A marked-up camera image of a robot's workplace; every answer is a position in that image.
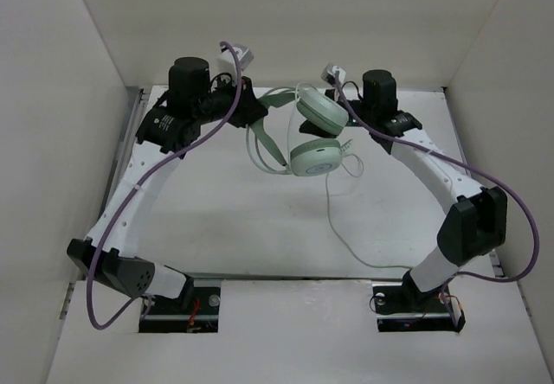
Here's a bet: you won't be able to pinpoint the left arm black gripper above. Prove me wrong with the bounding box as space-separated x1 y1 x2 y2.
194 71 268 128

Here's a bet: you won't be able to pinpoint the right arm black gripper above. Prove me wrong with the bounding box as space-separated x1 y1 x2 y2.
300 88 377 138

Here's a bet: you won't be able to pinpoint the mint green headphones with cable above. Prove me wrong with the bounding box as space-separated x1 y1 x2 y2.
244 81 419 269

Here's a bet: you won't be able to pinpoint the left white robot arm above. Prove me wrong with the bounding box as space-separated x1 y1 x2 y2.
67 46 266 312

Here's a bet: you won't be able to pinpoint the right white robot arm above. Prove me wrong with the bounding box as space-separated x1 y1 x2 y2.
295 69 507 310

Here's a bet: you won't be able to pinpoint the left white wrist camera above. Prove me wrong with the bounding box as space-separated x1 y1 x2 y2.
216 44 254 84

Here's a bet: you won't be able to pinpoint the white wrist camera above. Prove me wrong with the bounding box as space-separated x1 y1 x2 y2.
320 63 346 86
216 44 254 84

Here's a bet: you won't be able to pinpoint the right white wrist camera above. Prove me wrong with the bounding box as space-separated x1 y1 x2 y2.
320 63 346 86

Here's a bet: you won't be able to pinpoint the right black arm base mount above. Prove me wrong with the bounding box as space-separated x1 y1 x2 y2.
369 282 467 334

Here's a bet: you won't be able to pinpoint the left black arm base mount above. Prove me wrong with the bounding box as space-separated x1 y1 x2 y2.
138 278 222 334

